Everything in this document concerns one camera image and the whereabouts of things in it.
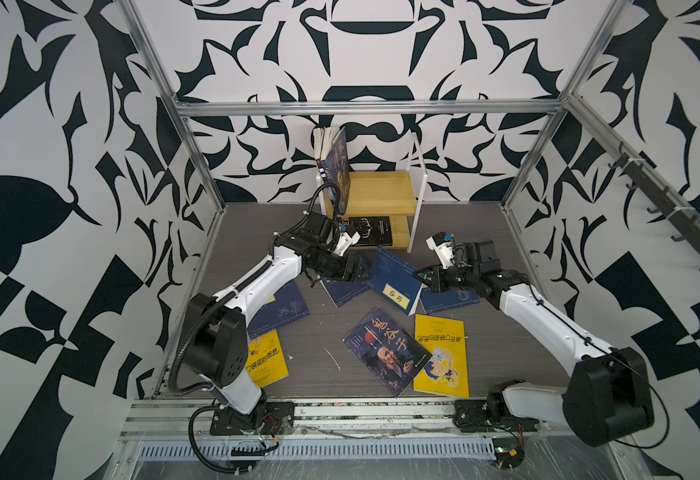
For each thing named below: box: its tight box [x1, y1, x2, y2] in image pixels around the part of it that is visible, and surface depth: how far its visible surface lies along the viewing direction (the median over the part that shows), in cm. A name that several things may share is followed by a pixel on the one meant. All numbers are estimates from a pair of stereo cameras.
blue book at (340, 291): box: [320, 278, 371, 308], surface depth 98 cm
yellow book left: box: [246, 329, 289, 388], surface depth 84 cm
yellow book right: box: [413, 314, 470, 399], surface depth 83 cm
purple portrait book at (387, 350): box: [342, 306, 432, 398], surface depth 85 cm
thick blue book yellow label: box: [367, 247, 423, 316], surface depth 87 cm
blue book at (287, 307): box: [247, 280, 310, 340], surface depth 93 cm
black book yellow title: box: [348, 216, 393, 246], surface depth 107 cm
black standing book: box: [315, 158, 329, 187], surface depth 79 cm
